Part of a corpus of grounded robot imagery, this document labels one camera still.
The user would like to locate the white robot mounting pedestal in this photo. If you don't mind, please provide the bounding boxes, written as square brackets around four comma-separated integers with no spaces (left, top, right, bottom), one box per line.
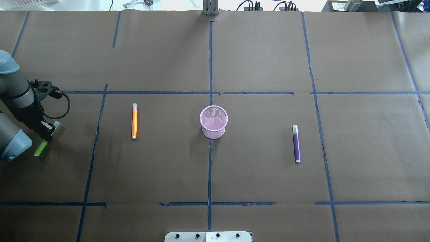
[164,231,253,242]

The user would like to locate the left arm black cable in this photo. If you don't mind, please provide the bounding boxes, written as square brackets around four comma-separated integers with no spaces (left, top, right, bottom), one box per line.
[36,91,71,120]

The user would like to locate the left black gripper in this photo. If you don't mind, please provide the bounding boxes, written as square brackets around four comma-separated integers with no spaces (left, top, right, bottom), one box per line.
[21,101,56,141]

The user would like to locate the purple highlighter pen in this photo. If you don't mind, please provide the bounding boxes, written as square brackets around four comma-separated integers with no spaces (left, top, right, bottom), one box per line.
[292,124,301,163]

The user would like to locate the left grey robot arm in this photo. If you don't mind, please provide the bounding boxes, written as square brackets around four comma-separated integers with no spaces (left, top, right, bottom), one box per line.
[0,50,62,162]

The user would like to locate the orange highlighter pen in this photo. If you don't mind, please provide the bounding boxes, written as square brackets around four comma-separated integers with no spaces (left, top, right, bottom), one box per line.
[131,103,138,139]

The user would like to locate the aluminium frame post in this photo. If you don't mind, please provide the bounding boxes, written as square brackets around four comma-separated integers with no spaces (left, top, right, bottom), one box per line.
[202,0,219,16]

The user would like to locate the metal cylinder can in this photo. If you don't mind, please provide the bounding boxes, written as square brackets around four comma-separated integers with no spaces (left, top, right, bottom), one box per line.
[343,0,363,12]

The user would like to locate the green highlighter pen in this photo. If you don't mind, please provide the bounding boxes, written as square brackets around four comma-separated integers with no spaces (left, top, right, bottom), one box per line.
[34,121,60,157]

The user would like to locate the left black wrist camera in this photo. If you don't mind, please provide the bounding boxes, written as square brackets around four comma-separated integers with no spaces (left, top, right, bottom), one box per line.
[30,79,63,102]

